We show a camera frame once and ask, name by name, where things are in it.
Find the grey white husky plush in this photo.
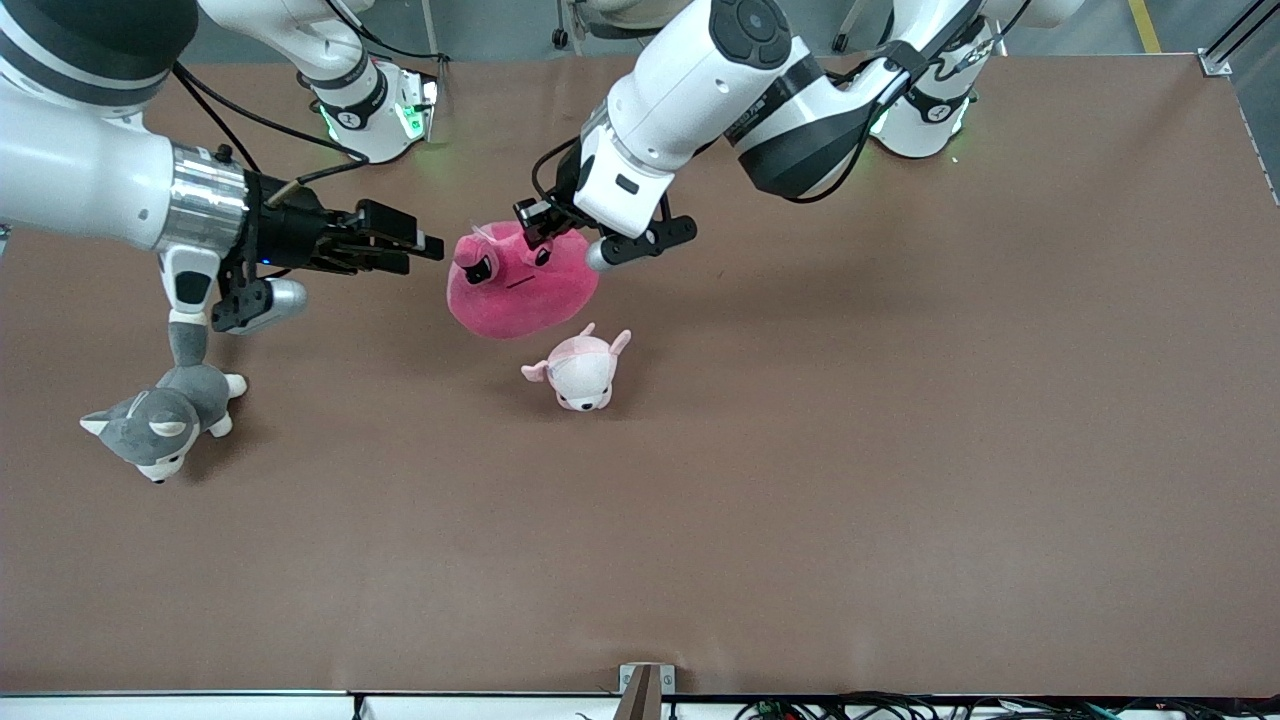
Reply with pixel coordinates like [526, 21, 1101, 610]
[79, 320, 249, 485]

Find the aluminium frame profile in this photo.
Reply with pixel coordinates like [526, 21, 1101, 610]
[1198, 0, 1280, 77]

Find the pale pink white plush puppy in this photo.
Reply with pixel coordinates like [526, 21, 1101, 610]
[520, 322, 633, 413]

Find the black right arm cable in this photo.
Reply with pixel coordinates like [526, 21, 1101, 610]
[172, 62, 369, 189]

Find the hot pink round plush toy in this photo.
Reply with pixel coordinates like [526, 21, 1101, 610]
[445, 221, 600, 340]

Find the tangled black cable bundle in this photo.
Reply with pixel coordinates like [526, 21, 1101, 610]
[735, 692, 1280, 720]

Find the metal table edge bracket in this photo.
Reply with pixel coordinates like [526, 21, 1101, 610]
[618, 662, 676, 720]

